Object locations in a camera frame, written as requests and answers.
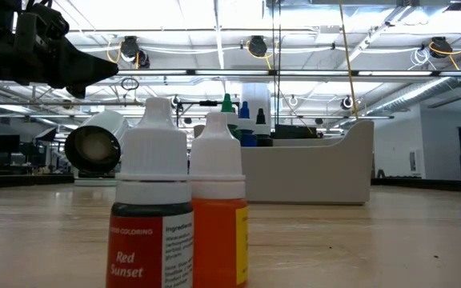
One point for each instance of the large green-capped dye bottle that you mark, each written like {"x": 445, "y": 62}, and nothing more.
{"x": 227, "y": 103}

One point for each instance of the large blue-capped dye bottle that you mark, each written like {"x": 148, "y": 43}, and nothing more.
{"x": 246, "y": 124}

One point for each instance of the small Red Sunset dye bottle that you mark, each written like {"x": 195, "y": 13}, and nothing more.
{"x": 150, "y": 248}

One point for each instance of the large black-capped dye bottle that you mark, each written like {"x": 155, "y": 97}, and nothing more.
{"x": 261, "y": 128}

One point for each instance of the small orange dye bottle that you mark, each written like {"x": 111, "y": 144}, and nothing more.
{"x": 218, "y": 240}

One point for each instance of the white plastic bin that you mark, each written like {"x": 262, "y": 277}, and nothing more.
{"x": 310, "y": 172}

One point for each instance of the white spotlight lamp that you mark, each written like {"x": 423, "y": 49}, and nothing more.
{"x": 94, "y": 146}

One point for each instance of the dark monitor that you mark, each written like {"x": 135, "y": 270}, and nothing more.
{"x": 5, "y": 143}

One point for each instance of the overhead light bar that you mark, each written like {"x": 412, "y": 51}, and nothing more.
{"x": 214, "y": 72}

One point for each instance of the white column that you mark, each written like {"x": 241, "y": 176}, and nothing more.
{"x": 256, "y": 96}

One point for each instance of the black equipment box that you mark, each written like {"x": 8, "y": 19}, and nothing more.
{"x": 294, "y": 131}

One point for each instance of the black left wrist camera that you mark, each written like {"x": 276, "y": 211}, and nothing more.
{"x": 42, "y": 24}

